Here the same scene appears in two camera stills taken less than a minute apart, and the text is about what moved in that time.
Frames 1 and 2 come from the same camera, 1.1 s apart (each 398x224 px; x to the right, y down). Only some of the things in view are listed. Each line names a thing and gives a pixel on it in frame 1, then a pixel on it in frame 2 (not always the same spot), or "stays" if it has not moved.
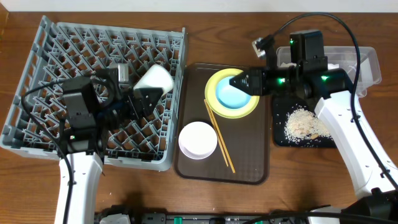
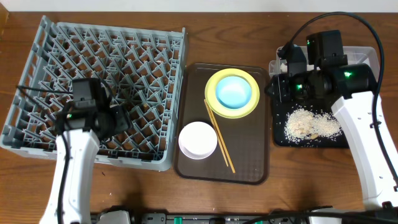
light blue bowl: x=230 y=96 stays
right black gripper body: x=266 y=81 to x=283 y=88
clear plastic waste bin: x=342 y=57 stays
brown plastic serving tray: x=246 y=139 stays
